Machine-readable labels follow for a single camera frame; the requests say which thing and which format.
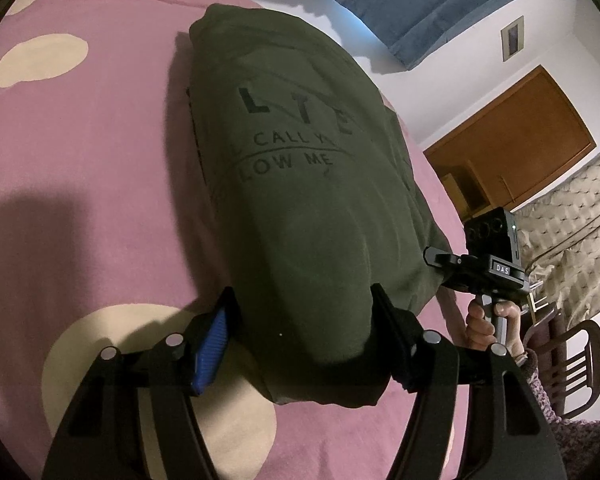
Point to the small framed wall picture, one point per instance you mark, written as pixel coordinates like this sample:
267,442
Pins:
512,37

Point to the blue curtain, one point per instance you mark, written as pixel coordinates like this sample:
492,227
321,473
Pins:
420,0

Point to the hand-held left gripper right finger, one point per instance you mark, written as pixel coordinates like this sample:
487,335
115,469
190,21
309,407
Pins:
397,340

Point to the person's right hand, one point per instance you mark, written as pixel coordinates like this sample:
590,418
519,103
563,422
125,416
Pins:
480,327

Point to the pink blanket with cream dots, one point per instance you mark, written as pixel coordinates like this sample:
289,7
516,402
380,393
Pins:
80,160

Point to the dark wooden chair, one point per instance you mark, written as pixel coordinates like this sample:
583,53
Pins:
592,350

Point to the cream quilted cover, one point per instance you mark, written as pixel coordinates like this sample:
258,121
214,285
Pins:
580,220

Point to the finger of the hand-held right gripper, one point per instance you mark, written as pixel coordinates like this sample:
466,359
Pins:
440,257

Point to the olive green sweatshirt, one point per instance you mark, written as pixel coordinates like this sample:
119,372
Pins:
305,185

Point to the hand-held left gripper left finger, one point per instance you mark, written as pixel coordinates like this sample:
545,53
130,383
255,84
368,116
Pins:
212,340

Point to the brown wooden wardrobe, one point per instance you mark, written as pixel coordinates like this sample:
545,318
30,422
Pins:
520,130

